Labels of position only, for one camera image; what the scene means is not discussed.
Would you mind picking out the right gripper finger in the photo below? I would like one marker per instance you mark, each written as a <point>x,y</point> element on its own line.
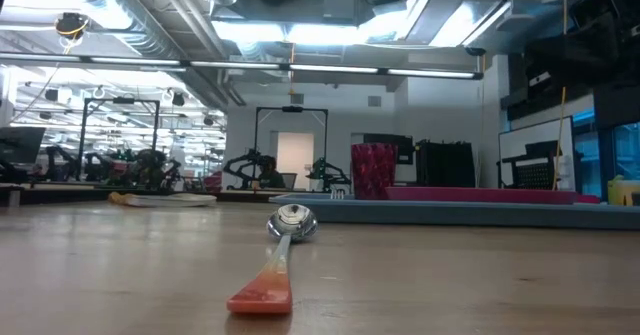
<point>560,65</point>

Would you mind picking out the white notebook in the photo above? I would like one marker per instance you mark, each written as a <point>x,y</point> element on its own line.
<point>165,200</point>

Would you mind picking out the blue plastic tray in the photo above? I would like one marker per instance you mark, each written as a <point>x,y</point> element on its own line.
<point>450,215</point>

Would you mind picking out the LED light bar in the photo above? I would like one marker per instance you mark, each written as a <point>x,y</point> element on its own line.
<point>240,65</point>

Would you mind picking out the black background robot arm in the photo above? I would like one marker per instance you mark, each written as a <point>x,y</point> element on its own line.
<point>242,165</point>
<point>327,175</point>

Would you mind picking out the yellow plastic container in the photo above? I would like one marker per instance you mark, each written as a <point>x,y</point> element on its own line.
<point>622,191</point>

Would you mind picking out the black cabinet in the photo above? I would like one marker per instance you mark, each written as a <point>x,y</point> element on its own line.
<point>445,164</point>

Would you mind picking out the black ceiling fixture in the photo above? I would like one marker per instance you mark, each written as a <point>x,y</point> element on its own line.
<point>72,24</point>

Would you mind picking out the pink round plate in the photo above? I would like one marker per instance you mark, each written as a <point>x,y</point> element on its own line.
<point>475,195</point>

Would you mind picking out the red translucent cup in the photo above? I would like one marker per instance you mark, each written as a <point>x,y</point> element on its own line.
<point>374,170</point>

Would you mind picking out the person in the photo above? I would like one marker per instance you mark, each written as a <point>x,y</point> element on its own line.
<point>271,175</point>

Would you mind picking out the black metal rig frame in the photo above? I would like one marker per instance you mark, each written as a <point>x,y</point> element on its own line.
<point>65,195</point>

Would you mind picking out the black background rig frame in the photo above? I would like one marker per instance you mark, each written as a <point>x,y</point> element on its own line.
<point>82,135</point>
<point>291,109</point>

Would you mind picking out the black monitor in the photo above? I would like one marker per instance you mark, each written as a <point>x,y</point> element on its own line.
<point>20,145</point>
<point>406,147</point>

